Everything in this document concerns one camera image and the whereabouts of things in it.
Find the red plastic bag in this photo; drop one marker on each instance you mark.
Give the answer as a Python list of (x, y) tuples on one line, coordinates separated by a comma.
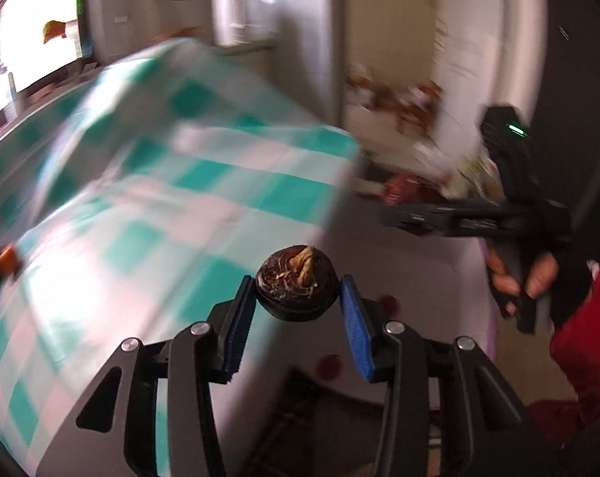
[(409, 186)]

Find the teal white checkered cloth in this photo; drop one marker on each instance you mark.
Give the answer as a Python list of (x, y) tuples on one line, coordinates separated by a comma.
[(131, 208)]

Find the brown clutter pile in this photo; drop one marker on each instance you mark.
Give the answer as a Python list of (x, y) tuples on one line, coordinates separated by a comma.
[(394, 102)]

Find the red cherry tomato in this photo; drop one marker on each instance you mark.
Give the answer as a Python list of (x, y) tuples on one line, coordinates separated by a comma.
[(389, 302), (329, 365)]

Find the person's right forearm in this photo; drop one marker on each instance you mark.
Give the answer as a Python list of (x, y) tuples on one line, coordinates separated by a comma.
[(573, 283)]

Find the person's right hand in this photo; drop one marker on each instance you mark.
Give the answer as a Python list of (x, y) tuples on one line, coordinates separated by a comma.
[(542, 273)]

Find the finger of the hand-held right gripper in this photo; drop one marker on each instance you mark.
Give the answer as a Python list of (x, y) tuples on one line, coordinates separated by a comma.
[(419, 218)]

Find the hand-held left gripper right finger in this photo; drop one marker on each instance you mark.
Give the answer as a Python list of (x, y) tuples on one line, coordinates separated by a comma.
[(357, 330)]

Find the orange kumquat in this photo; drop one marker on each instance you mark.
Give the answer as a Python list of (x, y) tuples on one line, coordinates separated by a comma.
[(7, 261)]

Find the brown hanging object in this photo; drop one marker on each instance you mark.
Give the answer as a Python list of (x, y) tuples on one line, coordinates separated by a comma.
[(56, 30)]

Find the white green plastic bag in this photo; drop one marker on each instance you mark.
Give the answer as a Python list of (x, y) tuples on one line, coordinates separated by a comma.
[(474, 171)]

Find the bright window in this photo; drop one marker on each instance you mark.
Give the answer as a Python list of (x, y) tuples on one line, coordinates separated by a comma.
[(32, 25)]

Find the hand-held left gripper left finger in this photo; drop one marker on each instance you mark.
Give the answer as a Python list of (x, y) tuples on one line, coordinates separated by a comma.
[(238, 330)]

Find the white round tray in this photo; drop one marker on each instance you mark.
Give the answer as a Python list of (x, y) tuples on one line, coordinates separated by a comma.
[(409, 278)]

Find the person's red clothing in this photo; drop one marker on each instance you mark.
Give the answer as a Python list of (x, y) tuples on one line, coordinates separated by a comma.
[(588, 343)]

